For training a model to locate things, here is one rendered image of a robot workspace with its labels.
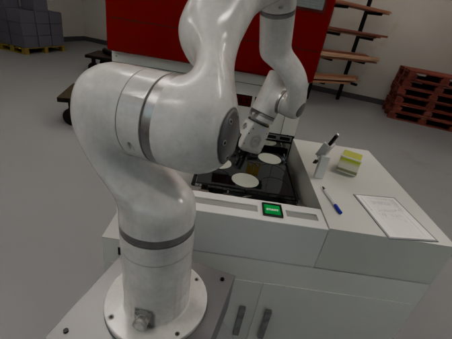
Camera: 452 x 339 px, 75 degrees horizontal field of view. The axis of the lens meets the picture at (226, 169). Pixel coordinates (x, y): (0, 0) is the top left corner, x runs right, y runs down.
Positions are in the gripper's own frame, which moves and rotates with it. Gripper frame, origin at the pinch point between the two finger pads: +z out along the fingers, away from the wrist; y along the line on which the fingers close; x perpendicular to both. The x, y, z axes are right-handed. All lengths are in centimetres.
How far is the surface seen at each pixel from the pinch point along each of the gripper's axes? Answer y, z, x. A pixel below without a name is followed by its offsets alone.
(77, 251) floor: -9, 108, 81
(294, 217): -0.2, 2.0, -29.2
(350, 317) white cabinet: 29, 26, -47
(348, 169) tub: 34.3, -13.5, -17.9
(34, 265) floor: -30, 115, 80
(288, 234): -1.7, 6.2, -31.1
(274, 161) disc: 27.3, -1.5, 8.8
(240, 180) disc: 5.1, 6.5, 0.1
